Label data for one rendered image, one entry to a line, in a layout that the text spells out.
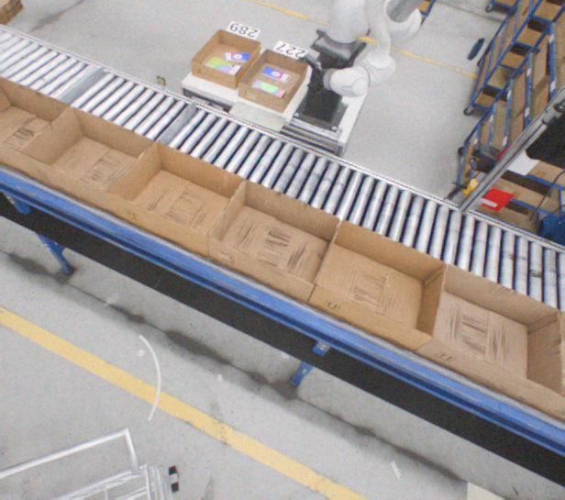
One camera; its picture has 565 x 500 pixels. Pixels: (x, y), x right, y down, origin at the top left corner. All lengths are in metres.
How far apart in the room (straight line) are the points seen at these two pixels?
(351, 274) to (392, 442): 1.09
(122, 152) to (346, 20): 1.13
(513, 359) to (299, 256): 0.82
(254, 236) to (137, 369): 1.09
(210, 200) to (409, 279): 0.84
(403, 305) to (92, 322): 1.65
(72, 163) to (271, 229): 0.87
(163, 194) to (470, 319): 1.27
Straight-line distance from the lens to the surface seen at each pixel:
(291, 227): 1.53
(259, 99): 2.20
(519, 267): 2.06
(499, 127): 3.10
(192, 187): 1.63
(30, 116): 2.07
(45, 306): 2.52
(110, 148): 1.82
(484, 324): 1.64
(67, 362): 2.36
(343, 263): 1.49
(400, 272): 1.56
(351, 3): 1.86
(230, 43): 2.64
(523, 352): 1.67
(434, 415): 1.74
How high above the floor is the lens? 2.16
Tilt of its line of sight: 55 degrees down
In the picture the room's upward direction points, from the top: 12 degrees clockwise
